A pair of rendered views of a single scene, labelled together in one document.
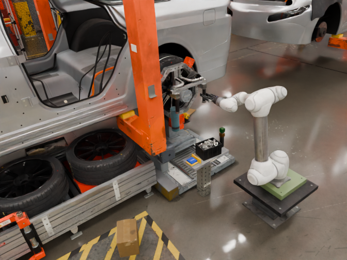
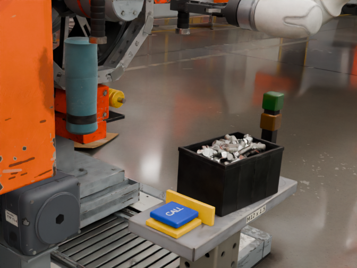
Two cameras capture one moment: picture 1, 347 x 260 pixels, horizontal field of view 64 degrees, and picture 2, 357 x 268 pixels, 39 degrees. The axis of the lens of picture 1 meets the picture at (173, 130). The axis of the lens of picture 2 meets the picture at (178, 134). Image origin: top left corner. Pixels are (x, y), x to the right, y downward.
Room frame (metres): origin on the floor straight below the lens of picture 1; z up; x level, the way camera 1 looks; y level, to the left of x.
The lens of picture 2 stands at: (1.10, 0.12, 0.94)
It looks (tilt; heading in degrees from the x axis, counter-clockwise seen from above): 18 degrees down; 342
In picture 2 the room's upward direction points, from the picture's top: 3 degrees clockwise
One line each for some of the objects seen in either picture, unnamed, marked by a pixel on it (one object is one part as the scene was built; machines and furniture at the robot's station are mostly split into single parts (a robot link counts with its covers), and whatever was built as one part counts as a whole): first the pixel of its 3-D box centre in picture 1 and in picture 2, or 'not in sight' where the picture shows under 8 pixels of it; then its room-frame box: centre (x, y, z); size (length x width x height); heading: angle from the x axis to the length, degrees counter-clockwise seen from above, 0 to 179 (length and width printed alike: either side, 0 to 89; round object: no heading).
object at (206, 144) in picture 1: (208, 148); (230, 168); (2.06, -0.31, 0.51); 0.20 x 0.14 x 0.13; 117
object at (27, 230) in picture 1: (30, 235); not in sight; (1.39, 1.13, 0.30); 0.09 x 0.05 x 0.50; 125
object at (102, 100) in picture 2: (175, 120); (78, 110); (2.67, -0.03, 0.48); 0.16 x 0.12 x 0.17; 35
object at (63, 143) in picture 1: (47, 150); not in sight; (2.92, 1.62, 0.02); 0.52 x 0.42 x 0.04; 119
